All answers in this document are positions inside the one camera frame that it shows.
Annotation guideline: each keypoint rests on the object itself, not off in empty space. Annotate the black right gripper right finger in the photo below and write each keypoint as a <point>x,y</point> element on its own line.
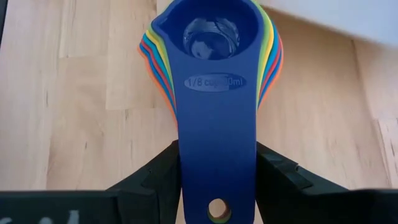
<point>289,202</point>

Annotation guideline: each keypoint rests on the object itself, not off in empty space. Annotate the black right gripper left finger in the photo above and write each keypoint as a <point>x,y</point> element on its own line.
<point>149,199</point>

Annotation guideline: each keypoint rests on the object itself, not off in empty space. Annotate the small dark blue measuring cup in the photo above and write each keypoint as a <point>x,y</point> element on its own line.
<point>217,124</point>

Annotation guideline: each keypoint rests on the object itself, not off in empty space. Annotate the medium blue measuring cup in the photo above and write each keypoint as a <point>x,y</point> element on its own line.
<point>280,59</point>

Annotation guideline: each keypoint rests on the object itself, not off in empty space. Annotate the red measuring cup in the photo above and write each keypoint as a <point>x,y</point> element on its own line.
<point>279,53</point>

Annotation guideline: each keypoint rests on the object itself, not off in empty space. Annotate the teal measuring cup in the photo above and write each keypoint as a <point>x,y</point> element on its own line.
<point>275,49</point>

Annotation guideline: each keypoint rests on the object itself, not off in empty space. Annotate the yellow measuring cup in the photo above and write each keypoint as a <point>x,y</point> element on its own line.
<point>270,46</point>

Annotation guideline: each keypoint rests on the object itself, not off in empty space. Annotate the green measuring cup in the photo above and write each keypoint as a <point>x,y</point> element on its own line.
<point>263,46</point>

